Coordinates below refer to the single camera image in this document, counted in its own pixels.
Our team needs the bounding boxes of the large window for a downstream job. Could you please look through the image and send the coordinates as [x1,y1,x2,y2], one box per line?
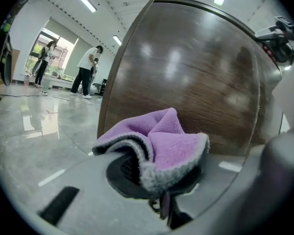
[24,28,79,78]

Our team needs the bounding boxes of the person's right hand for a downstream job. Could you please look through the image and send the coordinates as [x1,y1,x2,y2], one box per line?
[263,44,276,60]

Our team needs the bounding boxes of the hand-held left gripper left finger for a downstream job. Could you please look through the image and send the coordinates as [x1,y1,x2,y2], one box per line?
[38,153,171,235]

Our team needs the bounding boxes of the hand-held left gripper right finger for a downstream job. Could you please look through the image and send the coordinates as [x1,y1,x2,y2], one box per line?
[171,154,248,220]

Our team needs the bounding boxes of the purple microfibre cloth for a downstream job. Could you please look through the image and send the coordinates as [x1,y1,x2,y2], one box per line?
[92,107,210,198]

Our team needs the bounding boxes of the grey oval bathtub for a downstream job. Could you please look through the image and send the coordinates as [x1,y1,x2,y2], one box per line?
[92,82,105,95]

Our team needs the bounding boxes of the dark brown wooden cabinet door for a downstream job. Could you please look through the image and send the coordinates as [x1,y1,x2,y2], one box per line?
[104,1,260,157]
[253,42,284,145]

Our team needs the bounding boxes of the dark wooden vanity cabinet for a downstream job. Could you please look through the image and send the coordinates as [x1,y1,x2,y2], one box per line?
[97,0,285,158]

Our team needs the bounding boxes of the black shelf unit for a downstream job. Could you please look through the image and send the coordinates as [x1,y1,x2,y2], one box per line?
[99,78,108,96]

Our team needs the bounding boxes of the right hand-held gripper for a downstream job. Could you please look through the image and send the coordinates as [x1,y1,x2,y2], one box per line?
[254,15,294,63]

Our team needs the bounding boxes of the long white low platform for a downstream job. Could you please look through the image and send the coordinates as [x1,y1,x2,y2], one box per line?
[43,74,94,89]

